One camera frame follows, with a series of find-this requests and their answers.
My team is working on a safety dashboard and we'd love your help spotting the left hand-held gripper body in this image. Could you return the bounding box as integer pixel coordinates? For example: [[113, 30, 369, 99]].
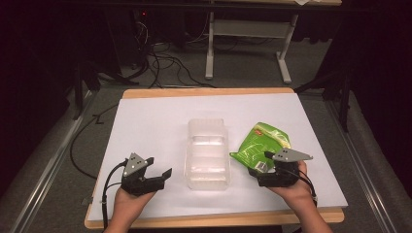
[[120, 152, 166, 197]]

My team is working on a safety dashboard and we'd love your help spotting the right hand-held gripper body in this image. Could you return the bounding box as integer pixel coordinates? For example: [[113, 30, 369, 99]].
[[257, 148, 315, 188]]

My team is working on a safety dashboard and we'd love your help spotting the green snack bag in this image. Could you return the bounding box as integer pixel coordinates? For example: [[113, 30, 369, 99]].
[[228, 121, 292, 172]]

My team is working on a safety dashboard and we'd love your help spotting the person's right hand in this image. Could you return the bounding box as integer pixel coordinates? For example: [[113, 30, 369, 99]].
[[268, 160, 318, 206]]

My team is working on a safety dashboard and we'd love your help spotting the person's left hand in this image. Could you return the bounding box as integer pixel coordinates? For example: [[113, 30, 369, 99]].
[[113, 187, 158, 225]]

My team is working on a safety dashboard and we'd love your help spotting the white table mat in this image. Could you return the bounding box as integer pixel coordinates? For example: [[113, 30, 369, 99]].
[[87, 92, 350, 222]]

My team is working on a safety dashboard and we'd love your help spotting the clear plastic container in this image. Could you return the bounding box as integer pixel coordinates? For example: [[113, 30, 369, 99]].
[[184, 117, 233, 191]]

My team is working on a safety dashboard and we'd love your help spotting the dark metal stand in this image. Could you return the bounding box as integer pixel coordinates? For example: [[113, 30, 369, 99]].
[[71, 59, 102, 121], [293, 62, 354, 133]]

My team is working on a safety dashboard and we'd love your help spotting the wooden table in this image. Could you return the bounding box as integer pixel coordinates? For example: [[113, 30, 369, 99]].
[[84, 86, 346, 230]]

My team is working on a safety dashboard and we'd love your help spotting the left hand-held gripper cable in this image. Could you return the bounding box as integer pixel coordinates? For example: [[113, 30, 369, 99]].
[[101, 159, 129, 230]]

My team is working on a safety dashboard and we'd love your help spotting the hand-held gripper cable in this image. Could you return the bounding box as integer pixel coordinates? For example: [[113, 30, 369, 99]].
[[285, 167, 319, 208], [101, 159, 129, 230]]

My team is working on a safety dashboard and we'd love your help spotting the right hand-held gripper cable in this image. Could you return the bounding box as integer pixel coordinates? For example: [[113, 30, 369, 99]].
[[285, 167, 319, 208]]

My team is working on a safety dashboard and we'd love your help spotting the black floor cable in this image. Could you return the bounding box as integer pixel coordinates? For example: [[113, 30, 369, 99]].
[[69, 102, 120, 181]]

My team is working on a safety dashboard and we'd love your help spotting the aluminium floor rail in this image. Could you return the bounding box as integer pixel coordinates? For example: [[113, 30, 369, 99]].
[[324, 96, 400, 233], [9, 90, 99, 233]]

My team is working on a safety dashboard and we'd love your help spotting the tangle of black cables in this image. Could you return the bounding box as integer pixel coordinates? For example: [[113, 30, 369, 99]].
[[128, 17, 218, 89]]

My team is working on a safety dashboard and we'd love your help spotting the white desk frame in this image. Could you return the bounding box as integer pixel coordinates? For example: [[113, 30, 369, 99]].
[[204, 0, 343, 84]]

